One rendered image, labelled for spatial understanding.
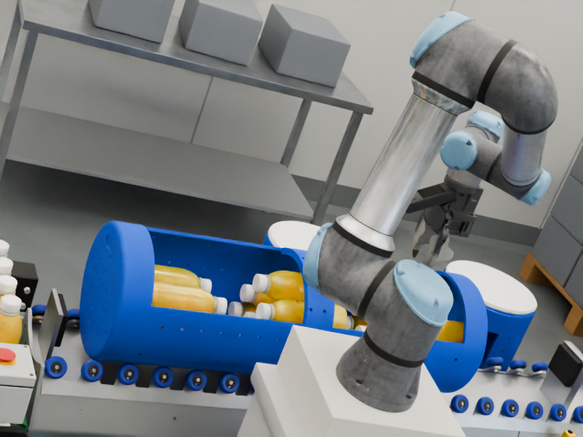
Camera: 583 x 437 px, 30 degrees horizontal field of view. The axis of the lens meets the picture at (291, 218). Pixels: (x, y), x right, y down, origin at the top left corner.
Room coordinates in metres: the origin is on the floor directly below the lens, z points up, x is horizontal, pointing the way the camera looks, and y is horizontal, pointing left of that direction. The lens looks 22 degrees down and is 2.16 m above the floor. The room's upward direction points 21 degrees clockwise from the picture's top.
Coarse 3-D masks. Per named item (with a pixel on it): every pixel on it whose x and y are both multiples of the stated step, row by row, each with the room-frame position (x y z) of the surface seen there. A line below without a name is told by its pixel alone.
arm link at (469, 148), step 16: (464, 128) 2.13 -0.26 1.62; (480, 128) 2.16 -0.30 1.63; (448, 144) 2.07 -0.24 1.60; (464, 144) 2.06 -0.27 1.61; (480, 144) 2.08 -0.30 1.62; (496, 144) 2.10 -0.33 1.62; (448, 160) 2.06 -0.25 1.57; (464, 160) 2.05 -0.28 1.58; (480, 160) 2.06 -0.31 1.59; (480, 176) 2.07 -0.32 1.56
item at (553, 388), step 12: (564, 348) 2.54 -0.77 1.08; (576, 348) 2.55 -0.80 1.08; (552, 360) 2.55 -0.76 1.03; (564, 360) 2.52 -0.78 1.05; (576, 360) 2.49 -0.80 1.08; (552, 372) 2.55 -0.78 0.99; (564, 372) 2.50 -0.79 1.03; (576, 372) 2.48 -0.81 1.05; (552, 384) 2.54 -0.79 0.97; (564, 384) 2.48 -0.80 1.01; (576, 384) 2.48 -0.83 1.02; (552, 396) 2.52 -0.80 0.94; (564, 396) 2.49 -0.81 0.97
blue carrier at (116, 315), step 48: (96, 240) 2.03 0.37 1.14; (144, 240) 1.93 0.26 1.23; (192, 240) 2.11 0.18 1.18; (96, 288) 1.95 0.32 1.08; (144, 288) 1.85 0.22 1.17; (240, 288) 2.22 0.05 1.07; (96, 336) 1.87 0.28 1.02; (144, 336) 1.84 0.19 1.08; (192, 336) 1.88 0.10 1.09; (240, 336) 1.93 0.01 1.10; (480, 336) 2.22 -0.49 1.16
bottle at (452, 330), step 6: (444, 324) 2.25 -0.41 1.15; (450, 324) 2.26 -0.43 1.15; (456, 324) 2.27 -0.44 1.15; (462, 324) 2.28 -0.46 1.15; (444, 330) 2.24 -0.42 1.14; (450, 330) 2.25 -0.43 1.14; (456, 330) 2.26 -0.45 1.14; (462, 330) 2.26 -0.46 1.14; (438, 336) 2.22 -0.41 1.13; (444, 336) 2.23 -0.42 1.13; (450, 336) 2.24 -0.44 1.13; (456, 336) 2.25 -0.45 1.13; (462, 336) 2.26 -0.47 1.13
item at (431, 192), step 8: (440, 184) 2.21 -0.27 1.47; (416, 192) 2.18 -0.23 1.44; (424, 192) 2.18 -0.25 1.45; (432, 192) 2.18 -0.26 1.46; (440, 192) 2.18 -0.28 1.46; (448, 192) 2.18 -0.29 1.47; (416, 200) 2.15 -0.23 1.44; (424, 200) 2.15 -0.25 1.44; (432, 200) 2.16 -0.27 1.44; (440, 200) 2.17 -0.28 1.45; (448, 200) 2.18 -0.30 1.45; (408, 208) 2.14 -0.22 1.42; (416, 208) 2.15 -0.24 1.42; (424, 208) 2.16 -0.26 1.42
